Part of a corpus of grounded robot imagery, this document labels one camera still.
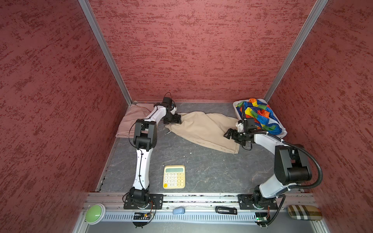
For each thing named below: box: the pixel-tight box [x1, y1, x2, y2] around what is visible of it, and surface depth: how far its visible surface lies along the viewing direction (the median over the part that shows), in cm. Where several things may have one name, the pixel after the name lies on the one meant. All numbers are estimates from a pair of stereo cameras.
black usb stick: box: [215, 205, 238, 216], surface depth 71 cm
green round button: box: [85, 203, 106, 225], surface depth 71 cm
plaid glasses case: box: [287, 204, 323, 221], surface depth 71 cm
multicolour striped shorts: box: [236, 98, 283, 136], surface depth 100 cm
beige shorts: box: [165, 111, 240, 154], surface depth 105 cm
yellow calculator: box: [162, 165, 186, 190], surface depth 82 cm
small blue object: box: [172, 205, 186, 215], surface depth 72 cm
